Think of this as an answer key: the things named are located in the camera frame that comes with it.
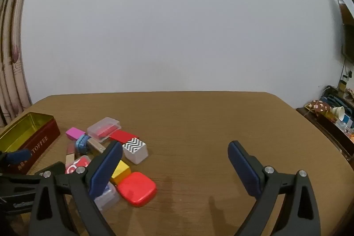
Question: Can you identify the white paper cup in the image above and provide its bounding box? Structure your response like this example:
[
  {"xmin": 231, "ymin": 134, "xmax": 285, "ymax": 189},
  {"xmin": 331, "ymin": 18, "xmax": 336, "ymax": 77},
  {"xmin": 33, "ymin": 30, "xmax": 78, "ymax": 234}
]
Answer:
[{"xmin": 331, "ymin": 106, "xmax": 345, "ymax": 121}]

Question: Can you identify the red rounded square case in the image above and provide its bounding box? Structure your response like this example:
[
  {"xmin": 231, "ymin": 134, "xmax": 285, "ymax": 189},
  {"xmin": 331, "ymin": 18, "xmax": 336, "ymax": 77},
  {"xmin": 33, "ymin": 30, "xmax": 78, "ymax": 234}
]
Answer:
[{"xmin": 116, "ymin": 172, "xmax": 157, "ymax": 207}]

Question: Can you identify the wall mounted television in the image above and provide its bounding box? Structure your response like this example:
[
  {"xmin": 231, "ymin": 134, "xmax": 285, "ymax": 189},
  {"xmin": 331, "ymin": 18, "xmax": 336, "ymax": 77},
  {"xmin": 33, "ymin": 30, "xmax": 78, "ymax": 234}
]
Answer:
[{"xmin": 337, "ymin": 0, "xmax": 354, "ymax": 63}]

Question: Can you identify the blue polka dot case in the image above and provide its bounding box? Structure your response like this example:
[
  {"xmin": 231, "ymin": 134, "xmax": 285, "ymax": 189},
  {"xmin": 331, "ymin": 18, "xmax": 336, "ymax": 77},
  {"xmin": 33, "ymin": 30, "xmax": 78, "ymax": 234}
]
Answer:
[{"xmin": 74, "ymin": 134, "xmax": 90, "ymax": 155}]

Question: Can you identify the red gold toffee tin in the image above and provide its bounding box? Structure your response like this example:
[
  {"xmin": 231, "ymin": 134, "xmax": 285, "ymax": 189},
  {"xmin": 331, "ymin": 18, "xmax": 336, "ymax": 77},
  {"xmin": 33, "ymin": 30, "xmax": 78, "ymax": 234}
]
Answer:
[{"xmin": 1, "ymin": 112, "xmax": 60, "ymax": 174}]

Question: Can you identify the cluttered side shelf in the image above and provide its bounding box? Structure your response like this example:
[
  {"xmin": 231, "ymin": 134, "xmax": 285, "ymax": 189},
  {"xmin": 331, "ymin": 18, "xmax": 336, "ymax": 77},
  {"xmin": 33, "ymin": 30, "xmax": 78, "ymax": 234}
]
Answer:
[{"xmin": 296, "ymin": 86, "xmax": 353, "ymax": 163}]

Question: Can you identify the floral beige curtain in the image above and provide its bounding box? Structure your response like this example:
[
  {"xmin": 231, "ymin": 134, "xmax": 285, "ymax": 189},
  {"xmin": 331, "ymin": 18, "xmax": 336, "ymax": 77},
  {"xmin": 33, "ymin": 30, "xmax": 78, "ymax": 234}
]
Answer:
[{"xmin": 1, "ymin": 0, "xmax": 32, "ymax": 128}]

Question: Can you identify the white zigzag pattern box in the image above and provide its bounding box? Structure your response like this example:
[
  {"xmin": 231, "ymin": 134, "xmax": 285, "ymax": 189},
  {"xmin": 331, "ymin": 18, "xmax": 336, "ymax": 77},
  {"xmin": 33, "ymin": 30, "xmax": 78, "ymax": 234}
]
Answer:
[{"xmin": 122, "ymin": 138, "xmax": 149, "ymax": 165}]

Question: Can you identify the silver gold rectangular bar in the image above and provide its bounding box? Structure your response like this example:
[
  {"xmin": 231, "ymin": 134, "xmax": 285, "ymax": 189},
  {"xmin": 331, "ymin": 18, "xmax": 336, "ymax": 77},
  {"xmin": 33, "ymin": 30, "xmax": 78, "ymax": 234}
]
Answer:
[{"xmin": 87, "ymin": 138, "xmax": 106, "ymax": 154}]

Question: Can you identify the red rectangular block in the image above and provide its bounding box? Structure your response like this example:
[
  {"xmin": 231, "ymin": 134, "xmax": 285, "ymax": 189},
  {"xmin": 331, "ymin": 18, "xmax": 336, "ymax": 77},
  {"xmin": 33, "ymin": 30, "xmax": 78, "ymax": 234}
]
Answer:
[{"xmin": 109, "ymin": 129, "xmax": 137, "ymax": 144}]

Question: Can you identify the clear box red insert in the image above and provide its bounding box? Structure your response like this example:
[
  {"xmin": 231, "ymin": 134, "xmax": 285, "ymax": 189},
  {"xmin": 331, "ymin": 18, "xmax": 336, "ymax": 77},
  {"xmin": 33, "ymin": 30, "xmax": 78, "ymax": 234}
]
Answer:
[{"xmin": 87, "ymin": 117, "xmax": 121, "ymax": 142}]

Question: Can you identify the yellow orange cube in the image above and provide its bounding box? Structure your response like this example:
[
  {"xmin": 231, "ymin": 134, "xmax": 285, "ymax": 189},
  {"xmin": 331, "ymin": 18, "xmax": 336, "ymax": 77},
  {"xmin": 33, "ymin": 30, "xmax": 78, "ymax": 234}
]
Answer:
[{"xmin": 110, "ymin": 161, "xmax": 131, "ymax": 185}]

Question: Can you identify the pink rectangular block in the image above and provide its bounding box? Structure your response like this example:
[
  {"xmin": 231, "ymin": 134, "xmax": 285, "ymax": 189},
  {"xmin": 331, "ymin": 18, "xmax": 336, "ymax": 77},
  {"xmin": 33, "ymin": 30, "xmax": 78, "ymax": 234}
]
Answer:
[{"xmin": 65, "ymin": 127, "xmax": 85, "ymax": 141}]

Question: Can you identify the clear box blue label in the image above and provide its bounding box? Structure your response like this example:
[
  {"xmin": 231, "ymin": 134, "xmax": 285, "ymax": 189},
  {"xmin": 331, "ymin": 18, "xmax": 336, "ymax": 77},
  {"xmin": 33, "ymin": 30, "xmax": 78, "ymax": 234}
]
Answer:
[{"xmin": 65, "ymin": 155, "xmax": 121, "ymax": 212}]

